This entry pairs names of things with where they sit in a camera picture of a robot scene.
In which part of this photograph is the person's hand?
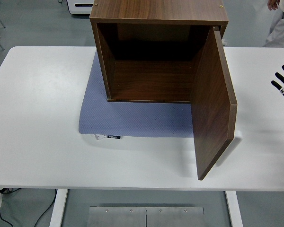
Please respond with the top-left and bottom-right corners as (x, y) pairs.
(267, 0), (280, 11)

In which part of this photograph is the white table leg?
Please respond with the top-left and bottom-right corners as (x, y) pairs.
(49, 189), (69, 227)
(225, 190), (244, 227)

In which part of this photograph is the brown wooden cabinet door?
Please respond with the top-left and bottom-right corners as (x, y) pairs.
(189, 26), (238, 181)

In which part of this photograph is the grey metal plate with screws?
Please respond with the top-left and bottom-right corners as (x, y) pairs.
(145, 207), (204, 227)
(87, 206), (147, 227)

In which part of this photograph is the white cabinet door handle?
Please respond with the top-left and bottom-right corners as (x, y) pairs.
(212, 130), (243, 168)

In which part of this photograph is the white appliance with black slot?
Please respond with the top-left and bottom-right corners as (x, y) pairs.
(66, 0), (97, 15)

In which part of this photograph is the black floor cable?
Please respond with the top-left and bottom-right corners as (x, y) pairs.
(0, 188), (58, 227)

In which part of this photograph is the person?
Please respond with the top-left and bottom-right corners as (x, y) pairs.
(262, 0), (284, 49)

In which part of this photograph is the brown wooden cabinet body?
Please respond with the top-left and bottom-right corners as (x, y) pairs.
(89, 0), (229, 104)

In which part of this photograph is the blue-grey textured mat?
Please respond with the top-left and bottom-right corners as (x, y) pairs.
(78, 51), (195, 139)

